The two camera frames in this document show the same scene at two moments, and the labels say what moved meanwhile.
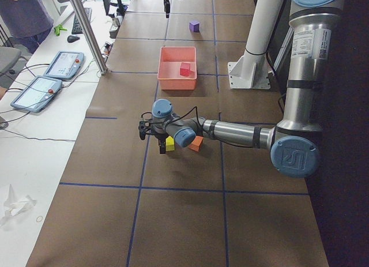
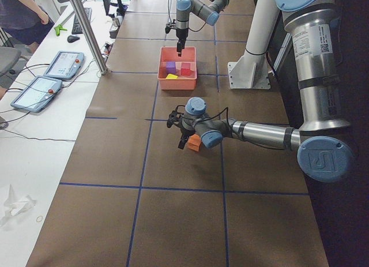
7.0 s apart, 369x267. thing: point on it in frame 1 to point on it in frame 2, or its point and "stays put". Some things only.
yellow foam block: [169, 143] to [170, 76]
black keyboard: [76, 28] stays put
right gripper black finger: [166, 6] to [181, 34]
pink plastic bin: [169, 67] stays put
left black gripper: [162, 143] to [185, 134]
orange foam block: [196, 143] stays put
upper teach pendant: [66, 65] stays put
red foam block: [185, 69] stays put
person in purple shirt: [26, 17] stays put
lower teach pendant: [37, 94] stays put
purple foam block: [194, 26] to [170, 67]
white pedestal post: [252, 71] stays put
